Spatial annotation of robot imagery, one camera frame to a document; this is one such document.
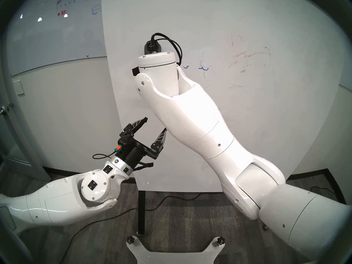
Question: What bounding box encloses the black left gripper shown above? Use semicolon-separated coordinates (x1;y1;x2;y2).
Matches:
119;117;169;172

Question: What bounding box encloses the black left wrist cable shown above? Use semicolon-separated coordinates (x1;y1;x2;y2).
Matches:
92;149;119;160

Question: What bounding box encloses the long black floor cable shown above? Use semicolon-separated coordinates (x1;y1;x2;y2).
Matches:
58;193;205;264

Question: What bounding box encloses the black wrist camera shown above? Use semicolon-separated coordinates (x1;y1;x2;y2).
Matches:
144;40;161;54
117;136;135;154

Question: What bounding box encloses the thin black floor cable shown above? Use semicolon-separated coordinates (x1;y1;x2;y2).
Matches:
310;186;343;203

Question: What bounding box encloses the black wall baseboard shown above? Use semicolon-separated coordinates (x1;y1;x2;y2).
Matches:
286;169;347;205
41;166;136;184

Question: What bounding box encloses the wall glass board with graphs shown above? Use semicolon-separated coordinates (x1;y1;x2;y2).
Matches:
5;0;107;77

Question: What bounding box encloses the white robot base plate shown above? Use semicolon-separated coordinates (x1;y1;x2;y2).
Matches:
126;236;226;264

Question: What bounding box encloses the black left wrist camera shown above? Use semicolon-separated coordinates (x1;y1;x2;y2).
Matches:
117;136;135;154

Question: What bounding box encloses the large white freestanding whiteboard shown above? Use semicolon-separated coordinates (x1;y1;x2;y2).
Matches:
100;0;351;194

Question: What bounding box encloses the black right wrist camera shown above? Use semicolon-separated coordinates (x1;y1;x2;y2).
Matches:
144;40;161;54

